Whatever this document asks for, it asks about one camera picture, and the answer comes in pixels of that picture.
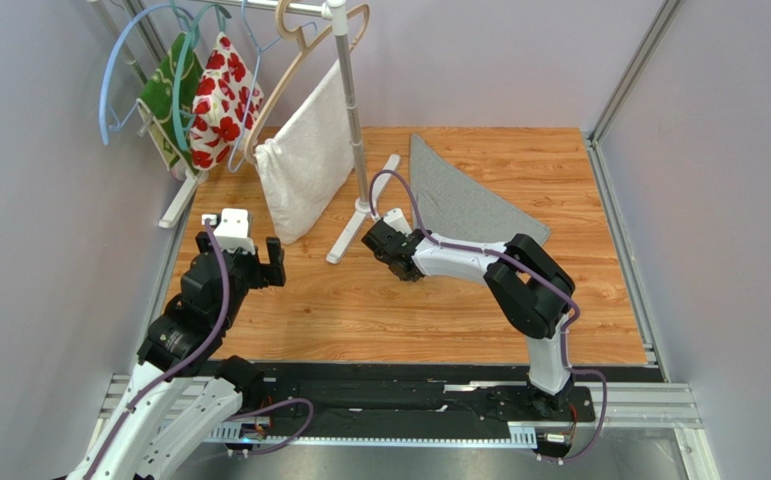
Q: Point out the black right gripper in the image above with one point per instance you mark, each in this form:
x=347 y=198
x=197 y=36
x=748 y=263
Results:
x=390 y=247

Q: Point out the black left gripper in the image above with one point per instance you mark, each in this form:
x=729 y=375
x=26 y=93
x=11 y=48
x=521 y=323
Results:
x=266 y=273

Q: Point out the grey cloth napkin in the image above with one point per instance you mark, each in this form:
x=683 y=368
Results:
x=454 y=205

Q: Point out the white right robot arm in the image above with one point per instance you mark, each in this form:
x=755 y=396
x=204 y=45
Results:
x=532 y=290

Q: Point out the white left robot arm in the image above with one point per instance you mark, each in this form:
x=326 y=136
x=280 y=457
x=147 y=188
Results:
x=176 y=349

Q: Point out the white towel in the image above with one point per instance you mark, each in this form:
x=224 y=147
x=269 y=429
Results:
x=303 y=166

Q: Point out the white clothes rack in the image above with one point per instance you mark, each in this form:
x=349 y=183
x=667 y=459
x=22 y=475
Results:
x=190 y=181

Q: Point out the red floral white cloth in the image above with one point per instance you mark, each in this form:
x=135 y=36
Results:
x=217 y=106

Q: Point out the green patterned cloth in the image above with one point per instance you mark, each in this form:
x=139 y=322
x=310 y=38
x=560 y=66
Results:
x=155 y=100

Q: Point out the beige wooden hanger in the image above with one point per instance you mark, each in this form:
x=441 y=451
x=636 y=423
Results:
x=347 y=26

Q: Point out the teal hanger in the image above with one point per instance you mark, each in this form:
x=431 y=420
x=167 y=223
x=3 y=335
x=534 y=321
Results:
x=192 y=33

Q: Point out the light blue hanger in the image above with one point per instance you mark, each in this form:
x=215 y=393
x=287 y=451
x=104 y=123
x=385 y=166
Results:
x=108 y=120

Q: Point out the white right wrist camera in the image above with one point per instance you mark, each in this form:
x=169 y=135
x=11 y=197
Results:
x=396 y=219

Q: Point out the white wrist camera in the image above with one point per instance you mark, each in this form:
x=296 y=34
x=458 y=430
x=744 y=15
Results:
x=396 y=219
x=232 y=229

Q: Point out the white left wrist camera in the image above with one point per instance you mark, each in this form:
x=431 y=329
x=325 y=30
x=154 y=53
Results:
x=232 y=229

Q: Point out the blue wire hanger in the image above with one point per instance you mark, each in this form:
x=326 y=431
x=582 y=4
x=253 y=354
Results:
x=257 y=108

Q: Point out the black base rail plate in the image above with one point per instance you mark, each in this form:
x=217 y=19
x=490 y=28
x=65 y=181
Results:
x=413 y=402

